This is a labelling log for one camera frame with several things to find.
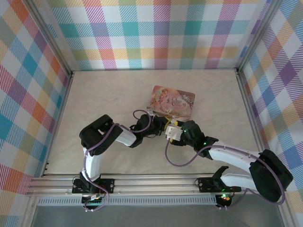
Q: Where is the long aluminium base rail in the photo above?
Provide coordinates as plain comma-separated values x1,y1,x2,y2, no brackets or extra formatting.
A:
25,174,288,197

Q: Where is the white slotted cable duct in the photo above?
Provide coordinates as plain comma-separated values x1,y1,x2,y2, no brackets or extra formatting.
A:
37,195,217,206

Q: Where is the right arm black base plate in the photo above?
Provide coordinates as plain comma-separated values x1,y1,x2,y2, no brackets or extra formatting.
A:
197,176,242,193

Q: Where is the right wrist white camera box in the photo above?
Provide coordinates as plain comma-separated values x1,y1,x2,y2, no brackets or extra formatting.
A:
164,126,182,141

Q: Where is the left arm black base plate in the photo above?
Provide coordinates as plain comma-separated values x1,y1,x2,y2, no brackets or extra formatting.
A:
71,178,116,195

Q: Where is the pink illustrated book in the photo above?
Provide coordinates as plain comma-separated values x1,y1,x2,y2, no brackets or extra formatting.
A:
146,85,196,120

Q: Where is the aluminium frame post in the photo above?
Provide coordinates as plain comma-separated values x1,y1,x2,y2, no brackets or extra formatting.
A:
235,0,284,73
29,0,75,75

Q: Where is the aluminium frame leg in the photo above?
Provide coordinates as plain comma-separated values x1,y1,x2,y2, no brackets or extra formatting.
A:
276,192,293,227
22,196,40,227

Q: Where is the aluminium side rail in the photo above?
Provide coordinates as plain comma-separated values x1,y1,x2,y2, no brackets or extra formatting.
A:
40,70,75,178
235,68,273,175

